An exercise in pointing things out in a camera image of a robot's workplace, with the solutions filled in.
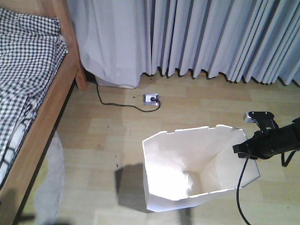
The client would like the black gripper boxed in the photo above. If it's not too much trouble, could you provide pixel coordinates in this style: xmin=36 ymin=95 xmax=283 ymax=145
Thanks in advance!
xmin=232 ymin=130 xmax=279 ymax=159

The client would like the white plastic trash bin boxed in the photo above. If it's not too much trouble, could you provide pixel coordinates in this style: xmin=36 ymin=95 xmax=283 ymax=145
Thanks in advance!
xmin=142 ymin=125 xmax=260 ymax=212

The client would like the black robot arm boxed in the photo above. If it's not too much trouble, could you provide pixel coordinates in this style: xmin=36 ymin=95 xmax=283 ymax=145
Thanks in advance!
xmin=232 ymin=118 xmax=300 ymax=159

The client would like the grey floor socket box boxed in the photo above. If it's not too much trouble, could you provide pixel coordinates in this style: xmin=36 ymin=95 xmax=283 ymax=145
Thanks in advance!
xmin=143 ymin=93 xmax=159 ymax=105

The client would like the light grey curtain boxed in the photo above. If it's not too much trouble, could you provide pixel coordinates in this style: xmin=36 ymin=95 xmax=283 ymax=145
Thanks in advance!
xmin=68 ymin=0 xmax=300 ymax=88

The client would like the black white checkered bedding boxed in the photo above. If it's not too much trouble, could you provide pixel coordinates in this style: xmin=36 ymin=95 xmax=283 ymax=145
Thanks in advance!
xmin=0 ymin=8 xmax=68 ymax=182

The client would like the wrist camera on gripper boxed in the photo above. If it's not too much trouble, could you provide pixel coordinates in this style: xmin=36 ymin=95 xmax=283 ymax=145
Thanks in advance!
xmin=243 ymin=111 xmax=279 ymax=131

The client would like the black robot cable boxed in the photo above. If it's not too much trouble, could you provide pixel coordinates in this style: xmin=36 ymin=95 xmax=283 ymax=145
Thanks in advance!
xmin=235 ymin=154 xmax=253 ymax=225

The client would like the black floor power cord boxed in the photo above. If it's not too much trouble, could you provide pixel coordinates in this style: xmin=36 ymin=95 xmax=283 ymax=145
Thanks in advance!
xmin=95 ymin=81 xmax=162 ymax=113

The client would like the wooden bed frame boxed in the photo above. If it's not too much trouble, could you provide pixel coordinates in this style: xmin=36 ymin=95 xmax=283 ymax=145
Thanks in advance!
xmin=0 ymin=0 xmax=88 ymax=225

